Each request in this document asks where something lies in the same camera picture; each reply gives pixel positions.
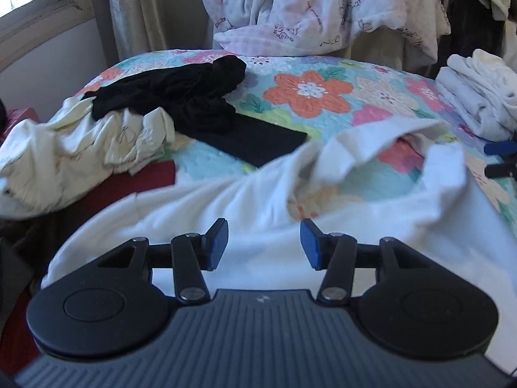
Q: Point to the pink white blanket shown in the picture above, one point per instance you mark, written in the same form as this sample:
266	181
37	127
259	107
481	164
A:
306	27

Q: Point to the beige curtain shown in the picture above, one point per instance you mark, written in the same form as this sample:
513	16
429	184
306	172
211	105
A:
130	27

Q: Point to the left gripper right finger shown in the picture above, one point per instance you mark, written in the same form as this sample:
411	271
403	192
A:
337	255

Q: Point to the cream crumpled garment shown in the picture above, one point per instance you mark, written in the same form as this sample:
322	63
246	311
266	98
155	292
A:
47	166

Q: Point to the floral quilt bedspread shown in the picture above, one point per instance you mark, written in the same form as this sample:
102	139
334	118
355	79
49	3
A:
322	96

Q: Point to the white garment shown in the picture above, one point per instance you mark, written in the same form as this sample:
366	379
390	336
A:
444	215

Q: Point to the dark red garment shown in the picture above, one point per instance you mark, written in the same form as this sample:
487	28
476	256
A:
28	246

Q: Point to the folded white clothes stack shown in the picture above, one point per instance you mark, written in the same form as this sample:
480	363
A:
482	90

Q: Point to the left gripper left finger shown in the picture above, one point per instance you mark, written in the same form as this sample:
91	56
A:
188	255

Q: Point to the window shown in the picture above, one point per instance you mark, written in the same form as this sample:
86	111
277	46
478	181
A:
27	24

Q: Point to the black garment on bed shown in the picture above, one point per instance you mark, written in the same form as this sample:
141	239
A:
194	97

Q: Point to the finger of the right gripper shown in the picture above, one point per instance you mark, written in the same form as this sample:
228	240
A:
504	148
501	170

